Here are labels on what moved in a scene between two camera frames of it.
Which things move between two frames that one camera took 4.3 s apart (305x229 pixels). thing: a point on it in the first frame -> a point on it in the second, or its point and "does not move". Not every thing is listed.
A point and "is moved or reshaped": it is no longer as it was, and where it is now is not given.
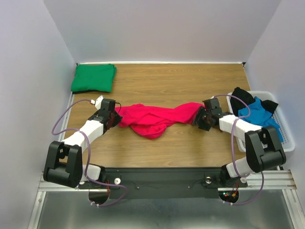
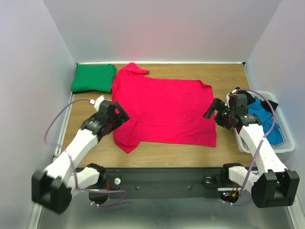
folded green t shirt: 94,77 does not move
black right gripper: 200,118 -> 219,112
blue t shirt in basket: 259,116 does not move
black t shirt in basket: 237,104 does not move
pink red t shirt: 150,120 is moved or reshaped
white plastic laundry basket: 288,143 does not move
